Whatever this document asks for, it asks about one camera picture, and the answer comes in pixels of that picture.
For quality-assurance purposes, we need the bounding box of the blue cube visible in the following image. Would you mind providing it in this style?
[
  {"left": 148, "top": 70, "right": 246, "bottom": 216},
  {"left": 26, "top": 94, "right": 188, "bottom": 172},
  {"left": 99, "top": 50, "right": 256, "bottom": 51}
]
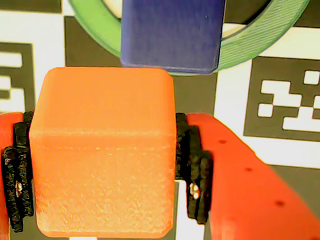
[{"left": 119, "top": 0, "right": 227, "bottom": 75}]

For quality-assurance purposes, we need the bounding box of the black white marker board mat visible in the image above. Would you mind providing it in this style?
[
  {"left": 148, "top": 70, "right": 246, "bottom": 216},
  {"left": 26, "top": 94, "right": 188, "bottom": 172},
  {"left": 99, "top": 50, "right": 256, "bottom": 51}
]
[{"left": 0, "top": 0, "right": 320, "bottom": 240}]

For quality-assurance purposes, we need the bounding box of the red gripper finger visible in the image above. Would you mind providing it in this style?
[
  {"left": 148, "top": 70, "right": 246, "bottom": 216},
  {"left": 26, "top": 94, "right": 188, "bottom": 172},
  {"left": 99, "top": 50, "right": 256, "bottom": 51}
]
[
  {"left": 174, "top": 112, "right": 320, "bottom": 240},
  {"left": 0, "top": 110, "right": 35, "bottom": 240}
]

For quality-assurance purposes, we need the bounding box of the green ring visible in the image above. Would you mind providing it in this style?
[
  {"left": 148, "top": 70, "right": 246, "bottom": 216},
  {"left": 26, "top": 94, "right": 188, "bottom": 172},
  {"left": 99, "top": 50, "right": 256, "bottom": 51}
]
[{"left": 67, "top": 0, "right": 311, "bottom": 73}]

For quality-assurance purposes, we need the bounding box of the orange cube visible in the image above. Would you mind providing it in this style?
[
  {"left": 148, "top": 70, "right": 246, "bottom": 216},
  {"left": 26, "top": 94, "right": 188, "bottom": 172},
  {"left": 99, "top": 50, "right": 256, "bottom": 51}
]
[{"left": 28, "top": 66, "right": 177, "bottom": 239}]

